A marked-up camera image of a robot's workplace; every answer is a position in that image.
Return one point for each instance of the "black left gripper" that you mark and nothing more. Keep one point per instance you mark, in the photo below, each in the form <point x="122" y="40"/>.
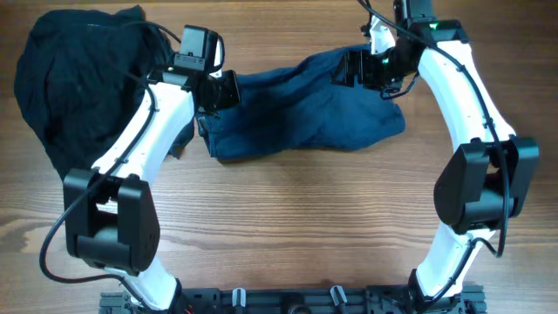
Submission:
<point x="233" y="97"/>

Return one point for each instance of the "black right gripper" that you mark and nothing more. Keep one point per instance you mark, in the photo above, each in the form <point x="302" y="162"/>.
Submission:
<point x="363" y="58"/>

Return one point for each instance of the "navy blue shorts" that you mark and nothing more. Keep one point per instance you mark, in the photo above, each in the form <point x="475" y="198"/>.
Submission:
<point x="299" y="108"/>

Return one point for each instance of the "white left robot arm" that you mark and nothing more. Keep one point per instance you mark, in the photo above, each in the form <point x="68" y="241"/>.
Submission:
<point x="110" y="219"/>

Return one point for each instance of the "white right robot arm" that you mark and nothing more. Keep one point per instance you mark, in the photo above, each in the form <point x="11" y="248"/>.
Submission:
<point x="485" y="183"/>

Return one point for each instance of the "black garment with logo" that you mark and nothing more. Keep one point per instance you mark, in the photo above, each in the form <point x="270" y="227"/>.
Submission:
<point x="77" y="82"/>

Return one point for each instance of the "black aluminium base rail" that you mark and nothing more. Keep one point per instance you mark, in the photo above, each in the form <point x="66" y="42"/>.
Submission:
<point x="369" y="300"/>

